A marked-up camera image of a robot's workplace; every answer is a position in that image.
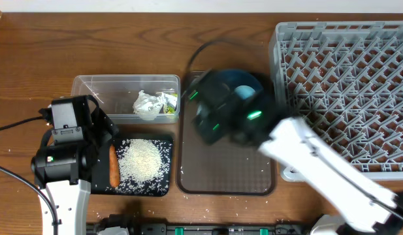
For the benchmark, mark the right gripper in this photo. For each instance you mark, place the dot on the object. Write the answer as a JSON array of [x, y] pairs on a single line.
[[211, 136]]

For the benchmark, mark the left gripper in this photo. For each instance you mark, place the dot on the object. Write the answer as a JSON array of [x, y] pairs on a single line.
[[104, 133]]

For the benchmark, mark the orange carrot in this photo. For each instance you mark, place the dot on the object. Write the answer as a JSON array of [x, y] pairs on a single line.
[[114, 172]]

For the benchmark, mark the dark blue plate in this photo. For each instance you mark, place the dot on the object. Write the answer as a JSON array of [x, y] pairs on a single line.
[[232, 78]]

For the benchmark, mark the green white wrapper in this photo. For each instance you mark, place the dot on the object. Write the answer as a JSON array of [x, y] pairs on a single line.
[[170, 101]]

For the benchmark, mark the white napkin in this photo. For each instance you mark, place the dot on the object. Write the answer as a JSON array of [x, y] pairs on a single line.
[[147, 107]]

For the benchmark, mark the white rice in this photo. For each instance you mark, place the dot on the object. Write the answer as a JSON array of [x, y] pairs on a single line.
[[140, 161]]

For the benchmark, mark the light blue cup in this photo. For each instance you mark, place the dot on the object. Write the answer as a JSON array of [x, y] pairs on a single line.
[[244, 92]]

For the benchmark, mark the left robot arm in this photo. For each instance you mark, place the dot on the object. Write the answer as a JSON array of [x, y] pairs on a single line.
[[63, 164]]

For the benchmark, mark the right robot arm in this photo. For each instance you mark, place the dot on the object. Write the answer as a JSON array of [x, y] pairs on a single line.
[[364, 206]]

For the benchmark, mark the grey plastic dishwasher rack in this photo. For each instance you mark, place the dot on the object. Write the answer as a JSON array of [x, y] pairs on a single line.
[[346, 80]]

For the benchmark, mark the clear plastic bin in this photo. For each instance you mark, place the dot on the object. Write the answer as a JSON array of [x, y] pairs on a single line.
[[116, 94]]

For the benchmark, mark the black plastic tray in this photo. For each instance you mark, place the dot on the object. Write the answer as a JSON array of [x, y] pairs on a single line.
[[100, 183]]

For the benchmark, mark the brown serving tray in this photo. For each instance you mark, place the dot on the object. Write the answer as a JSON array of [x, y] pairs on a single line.
[[223, 168]]

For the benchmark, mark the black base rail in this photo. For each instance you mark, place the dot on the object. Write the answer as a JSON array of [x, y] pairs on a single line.
[[123, 224]]

